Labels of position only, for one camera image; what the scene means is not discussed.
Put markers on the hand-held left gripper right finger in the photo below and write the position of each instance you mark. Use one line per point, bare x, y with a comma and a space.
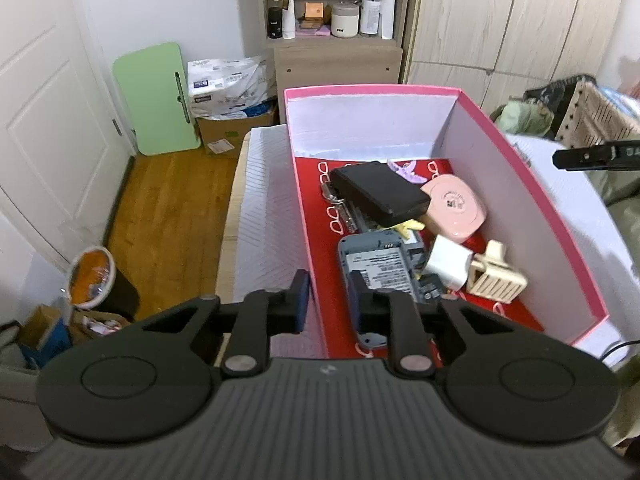
357, 302

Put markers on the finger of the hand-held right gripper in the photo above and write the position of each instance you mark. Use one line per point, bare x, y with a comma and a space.
590, 157

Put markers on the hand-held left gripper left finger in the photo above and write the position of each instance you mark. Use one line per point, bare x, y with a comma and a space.
301, 302

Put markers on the bunch of keys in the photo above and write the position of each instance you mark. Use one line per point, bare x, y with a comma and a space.
340, 215

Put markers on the yellow hair clip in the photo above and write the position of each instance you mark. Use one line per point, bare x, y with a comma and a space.
407, 227

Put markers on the pink cardboard box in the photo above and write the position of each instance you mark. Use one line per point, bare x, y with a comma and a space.
500, 185

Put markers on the white charger plug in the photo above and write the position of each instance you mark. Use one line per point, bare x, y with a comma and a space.
450, 262

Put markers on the black and grey pocket router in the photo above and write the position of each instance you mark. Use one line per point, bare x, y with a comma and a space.
380, 190

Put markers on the pink round compact case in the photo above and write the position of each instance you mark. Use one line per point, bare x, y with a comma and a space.
455, 205

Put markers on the purple hair clip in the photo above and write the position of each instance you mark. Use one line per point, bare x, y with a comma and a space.
407, 170

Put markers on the beige hair claw clip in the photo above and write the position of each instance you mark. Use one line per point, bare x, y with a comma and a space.
497, 277

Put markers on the red printed cloth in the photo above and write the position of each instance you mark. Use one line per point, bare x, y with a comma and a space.
320, 260

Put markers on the green garment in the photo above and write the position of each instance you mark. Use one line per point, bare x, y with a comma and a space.
625, 195

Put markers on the white patterned tablecloth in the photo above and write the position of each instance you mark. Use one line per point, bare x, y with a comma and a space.
265, 220

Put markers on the wooden wardrobe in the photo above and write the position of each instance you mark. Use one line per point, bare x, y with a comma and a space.
500, 25

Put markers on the brown cardboard box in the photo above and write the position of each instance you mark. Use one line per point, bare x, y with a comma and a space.
235, 132

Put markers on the trash bin with orange bag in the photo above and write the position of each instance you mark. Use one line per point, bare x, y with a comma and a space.
95, 280

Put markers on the white tissue pack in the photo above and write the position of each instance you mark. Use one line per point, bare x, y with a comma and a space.
227, 87

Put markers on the wooden shelf unit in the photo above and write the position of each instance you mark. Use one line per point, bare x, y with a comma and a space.
340, 65

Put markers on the white paper roll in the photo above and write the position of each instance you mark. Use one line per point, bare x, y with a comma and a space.
388, 15

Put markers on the green folding table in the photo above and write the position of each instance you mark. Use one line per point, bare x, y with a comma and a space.
155, 100

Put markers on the blue cardboard box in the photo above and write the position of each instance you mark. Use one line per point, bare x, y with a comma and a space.
47, 340

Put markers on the white canister with red cap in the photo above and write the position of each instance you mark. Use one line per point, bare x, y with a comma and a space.
370, 15

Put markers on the pink book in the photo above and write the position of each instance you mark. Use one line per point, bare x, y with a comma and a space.
312, 31

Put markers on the white jar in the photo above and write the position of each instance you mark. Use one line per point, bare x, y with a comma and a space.
345, 21

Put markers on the black bottle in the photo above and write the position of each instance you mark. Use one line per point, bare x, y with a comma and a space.
275, 22

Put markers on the white spray bottle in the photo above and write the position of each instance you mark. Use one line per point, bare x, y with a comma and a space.
288, 17

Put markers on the small wooden box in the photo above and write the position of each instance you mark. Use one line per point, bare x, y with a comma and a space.
314, 11

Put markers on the white door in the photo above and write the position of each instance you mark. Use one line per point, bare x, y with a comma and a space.
45, 110

